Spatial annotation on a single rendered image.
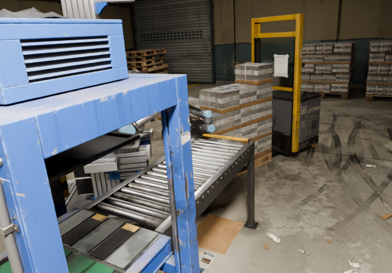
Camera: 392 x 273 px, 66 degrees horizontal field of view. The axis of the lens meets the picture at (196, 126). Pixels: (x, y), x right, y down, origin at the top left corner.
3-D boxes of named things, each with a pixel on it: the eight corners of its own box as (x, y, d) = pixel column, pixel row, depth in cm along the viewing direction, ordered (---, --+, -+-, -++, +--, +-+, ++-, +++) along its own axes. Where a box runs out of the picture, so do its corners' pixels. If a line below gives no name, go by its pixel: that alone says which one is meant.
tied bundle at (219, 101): (199, 109, 361) (198, 90, 355) (217, 104, 379) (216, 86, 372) (221, 114, 333) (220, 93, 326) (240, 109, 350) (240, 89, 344)
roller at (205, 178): (155, 171, 221) (154, 165, 219) (213, 183, 198) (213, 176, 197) (150, 174, 217) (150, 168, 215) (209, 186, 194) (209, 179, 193)
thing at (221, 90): (200, 90, 353) (200, 89, 352) (218, 87, 370) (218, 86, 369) (222, 94, 325) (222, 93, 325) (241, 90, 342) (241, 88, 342)
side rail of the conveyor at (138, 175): (197, 146, 284) (196, 134, 281) (202, 147, 282) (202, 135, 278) (84, 226, 173) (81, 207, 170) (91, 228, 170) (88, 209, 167)
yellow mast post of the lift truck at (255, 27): (251, 140, 463) (251, 18, 413) (255, 138, 469) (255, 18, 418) (256, 141, 456) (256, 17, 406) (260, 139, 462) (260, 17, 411)
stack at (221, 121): (165, 188, 352) (159, 119, 328) (236, 158, 421) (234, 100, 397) (186, 200, 323) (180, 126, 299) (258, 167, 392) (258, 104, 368)
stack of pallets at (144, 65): (147, 86, 1085) (143, 49, 1047) (170, 87, 1045) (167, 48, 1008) (124, 94, 970) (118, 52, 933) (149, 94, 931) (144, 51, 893)
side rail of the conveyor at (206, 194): (248, 154, 260) (248, 140, 257) (255, 154, 257) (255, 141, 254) (156, 251, 149) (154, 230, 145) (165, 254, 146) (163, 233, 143)
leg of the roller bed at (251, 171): (249, 222, 280) (248, 153, 260) (255, 224, 277) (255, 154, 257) (247, 226, 275) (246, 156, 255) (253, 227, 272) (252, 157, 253)
